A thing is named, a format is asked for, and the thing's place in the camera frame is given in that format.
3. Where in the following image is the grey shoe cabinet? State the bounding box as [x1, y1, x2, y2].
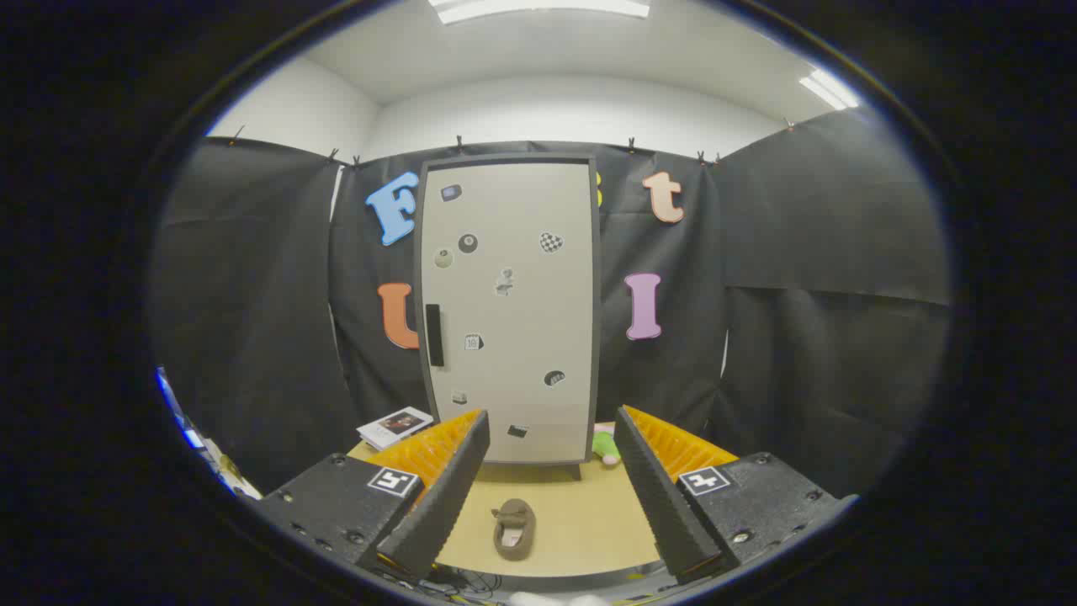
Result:
[414, 153, 602, 481]

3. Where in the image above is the blue lit screen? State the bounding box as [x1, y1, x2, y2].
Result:
[156, 368, 207, 451]

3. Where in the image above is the white book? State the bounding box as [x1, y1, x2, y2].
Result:
[357, 407, 434, 451]

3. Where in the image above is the person's white sneaker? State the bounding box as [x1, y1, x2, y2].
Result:
[507, 592, 611, 606]

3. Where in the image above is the small ceiling light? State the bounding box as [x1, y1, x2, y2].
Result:
[799, 69, 861, 110]

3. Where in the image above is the tangle of black cables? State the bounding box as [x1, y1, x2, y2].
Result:
[370, 564, 506, 603]

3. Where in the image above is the brown fuzzy shoe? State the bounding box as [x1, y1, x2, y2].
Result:
[492, 498, 537, 561]

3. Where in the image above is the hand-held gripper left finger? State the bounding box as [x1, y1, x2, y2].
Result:
[252, 409, 491, 582]

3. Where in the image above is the green pink plush toy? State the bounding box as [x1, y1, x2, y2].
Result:
[592, 423, 623, 468]

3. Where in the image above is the black backdrop cloth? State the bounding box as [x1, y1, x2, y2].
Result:
[151, 109, 952, 497]

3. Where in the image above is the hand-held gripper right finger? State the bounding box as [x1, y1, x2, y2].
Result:
[613, 405, 859, 586]

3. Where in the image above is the white plastic equipment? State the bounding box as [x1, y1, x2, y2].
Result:
[202, 438, 262, 502]

